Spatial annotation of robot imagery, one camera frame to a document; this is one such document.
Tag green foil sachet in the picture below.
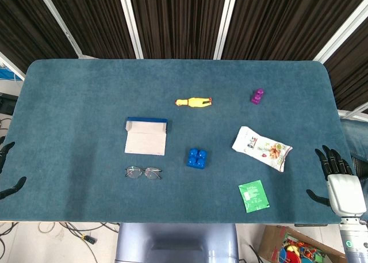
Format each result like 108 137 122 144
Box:
238 180 270 214

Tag blue four-stud building block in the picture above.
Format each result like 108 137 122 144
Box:
186 147 209 169

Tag teal fabric table cover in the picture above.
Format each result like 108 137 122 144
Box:
0 58 351 225

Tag white aluminium frame post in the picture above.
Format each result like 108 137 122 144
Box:
117 0 144 59
213 0 237 60
338 101 368 122
0 51 26 81
36 0 85 59
313 0 368 64

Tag blue-grey robot torso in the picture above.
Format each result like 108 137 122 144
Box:
114 223 239 263

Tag purple two-stud building block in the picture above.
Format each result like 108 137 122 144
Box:
250 87 265 105

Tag black floor power adapter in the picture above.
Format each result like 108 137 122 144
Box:
81 233 98 245

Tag blue and white box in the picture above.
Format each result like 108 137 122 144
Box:
124 116 168 157

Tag white nut snack bag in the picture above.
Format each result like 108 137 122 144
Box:
232 125 293 173

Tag wire-rimmed eyeglasses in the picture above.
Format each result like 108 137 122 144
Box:
125 165 163 180

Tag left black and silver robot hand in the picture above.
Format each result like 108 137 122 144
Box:
0 141 27 200

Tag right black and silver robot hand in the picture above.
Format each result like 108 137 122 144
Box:
306 144 368 218

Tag blue plastic bin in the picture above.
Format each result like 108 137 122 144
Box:
0 67 23 82

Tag yellow rubber chicken toy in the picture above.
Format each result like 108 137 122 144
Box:
174 97 214 108

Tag cardboard box of toys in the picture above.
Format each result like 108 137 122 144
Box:
258 224 348 263

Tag dark brown curtain panel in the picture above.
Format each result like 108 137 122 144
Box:
324 18 368 111
223 0 368 61
0 0 78 74
128 0 228 59
43 0 136 59

